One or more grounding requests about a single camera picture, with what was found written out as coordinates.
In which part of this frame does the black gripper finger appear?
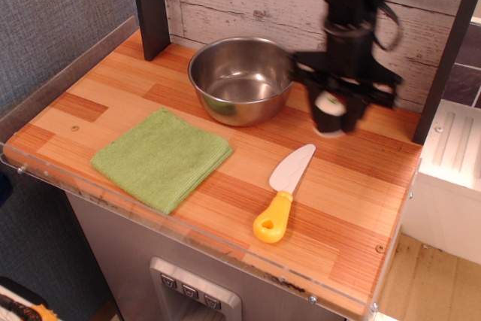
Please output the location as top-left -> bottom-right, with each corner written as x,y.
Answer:
341,97 -> 369,133
307,84 -> 322,132

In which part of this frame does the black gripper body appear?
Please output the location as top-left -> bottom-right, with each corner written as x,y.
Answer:
292,29 -> 402,108

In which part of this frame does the plush sushi roll toy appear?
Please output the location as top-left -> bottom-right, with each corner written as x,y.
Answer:
315,91 -> 346,138

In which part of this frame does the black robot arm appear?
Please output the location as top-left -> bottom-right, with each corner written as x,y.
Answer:
292,0 -> 402,137

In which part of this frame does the stainless steel bowl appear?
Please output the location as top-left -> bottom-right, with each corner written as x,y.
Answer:
188,37 -> 295,126

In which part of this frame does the green towel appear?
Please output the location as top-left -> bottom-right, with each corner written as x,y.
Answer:
90,108 -> 232,214

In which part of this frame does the grey cabinet with dispenser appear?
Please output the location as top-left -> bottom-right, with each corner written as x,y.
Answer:
68,195 -> 342,320

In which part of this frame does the clear acrylic table guard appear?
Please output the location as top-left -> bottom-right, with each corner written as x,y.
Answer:
1,18 -> 421,320

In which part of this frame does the yellow black object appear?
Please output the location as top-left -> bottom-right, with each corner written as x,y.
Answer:
1,276 -> 59,321

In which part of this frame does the dark grey right post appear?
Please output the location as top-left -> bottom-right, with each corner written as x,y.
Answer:
412,0 -> 478,145

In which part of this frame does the dark grey post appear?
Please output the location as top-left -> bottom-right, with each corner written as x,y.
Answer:
135,0 -> 171,61
412,0 -> 478,145

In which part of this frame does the yellow handled toy knife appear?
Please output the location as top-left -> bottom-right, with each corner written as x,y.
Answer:
253,144 -> 316,244

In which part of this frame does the dark grey left post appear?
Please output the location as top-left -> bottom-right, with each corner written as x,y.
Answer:
135,0 -> 171,61

